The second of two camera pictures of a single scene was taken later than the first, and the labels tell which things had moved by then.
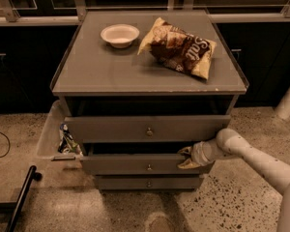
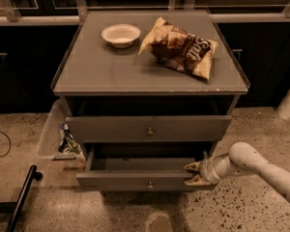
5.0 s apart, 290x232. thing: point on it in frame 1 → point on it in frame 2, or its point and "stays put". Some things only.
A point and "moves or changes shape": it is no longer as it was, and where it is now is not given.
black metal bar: x=15 y=207 stays put
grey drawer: x=135 y=164 moves or changes shape
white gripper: x=198 y=155 → x=207 y=170
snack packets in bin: x=67 y=142 stays put
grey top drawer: x=146 y=129 stays put
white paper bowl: x=121 y=36 stays put
